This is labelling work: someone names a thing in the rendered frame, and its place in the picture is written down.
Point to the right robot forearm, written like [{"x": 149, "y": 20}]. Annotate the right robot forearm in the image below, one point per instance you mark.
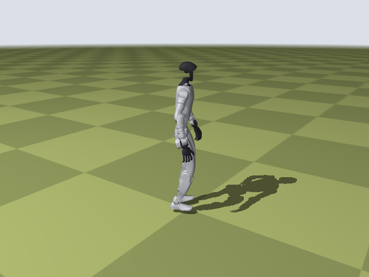
[{"x": 181, "y": 130}]

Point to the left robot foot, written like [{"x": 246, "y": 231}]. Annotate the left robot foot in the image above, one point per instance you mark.
[{"x": 186, "y": 198}]

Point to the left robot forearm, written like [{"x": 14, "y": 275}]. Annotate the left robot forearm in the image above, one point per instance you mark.
[{"x": 191, "y": 118}]

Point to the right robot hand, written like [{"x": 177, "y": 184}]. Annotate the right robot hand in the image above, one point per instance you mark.
[{"x": 186, "y": 151}]

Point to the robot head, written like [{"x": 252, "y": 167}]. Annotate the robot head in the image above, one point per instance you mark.
[{"x": 187, "y": 67}]

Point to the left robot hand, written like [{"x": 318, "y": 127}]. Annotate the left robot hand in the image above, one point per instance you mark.
[{"x": 198, "y": 133}]

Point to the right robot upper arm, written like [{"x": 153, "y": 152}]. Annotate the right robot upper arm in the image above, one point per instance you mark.
[{"x": 182, "y": 98}]

